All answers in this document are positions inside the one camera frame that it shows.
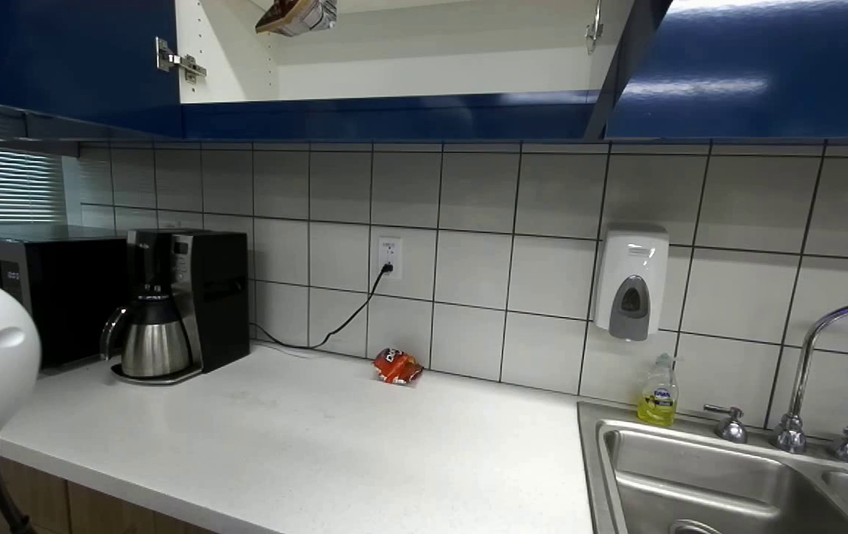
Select wooden base cabinet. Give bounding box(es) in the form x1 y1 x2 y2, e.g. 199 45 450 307
0 454 223 534

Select white wall outlet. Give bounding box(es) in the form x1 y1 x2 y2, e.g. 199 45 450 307
371 232 407 288

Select steel coffee carafe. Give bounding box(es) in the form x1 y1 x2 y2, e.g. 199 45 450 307
98 283 199 386

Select orange snack packet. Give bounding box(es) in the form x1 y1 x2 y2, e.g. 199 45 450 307
373 347 425 389

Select metal cabinet hinge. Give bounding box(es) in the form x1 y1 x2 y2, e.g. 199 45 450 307
150 36 211 85
585 0 607 52

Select white open cabinet body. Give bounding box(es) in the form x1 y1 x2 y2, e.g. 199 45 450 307
171 0 634 143

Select blue cabinet door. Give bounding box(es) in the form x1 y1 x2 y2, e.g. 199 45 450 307
582 0 674 143
0 0 186 138
604 0 848 143

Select black power cable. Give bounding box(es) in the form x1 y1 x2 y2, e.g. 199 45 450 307
250 260 393 356

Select black coffee maker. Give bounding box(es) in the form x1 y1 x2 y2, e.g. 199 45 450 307
125 227 251 378

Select white wall soap dispenser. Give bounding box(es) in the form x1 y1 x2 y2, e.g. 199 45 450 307
595 232 674 344

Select yellow dish soap bottle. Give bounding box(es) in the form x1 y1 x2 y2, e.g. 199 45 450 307
634 353 681 430

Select stainless steel sink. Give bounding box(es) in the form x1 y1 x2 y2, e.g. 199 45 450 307
574 396 848 534

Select brown chips packet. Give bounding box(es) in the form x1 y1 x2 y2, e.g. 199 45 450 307
254 0 342 37

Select black microwave oven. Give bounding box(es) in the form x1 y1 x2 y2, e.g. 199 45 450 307
0 232 137 372

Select window blinds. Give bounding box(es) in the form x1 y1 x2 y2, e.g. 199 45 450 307
0 143 69 236

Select chrome curved faucet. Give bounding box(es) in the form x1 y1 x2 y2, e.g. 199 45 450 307
773 300 848 454

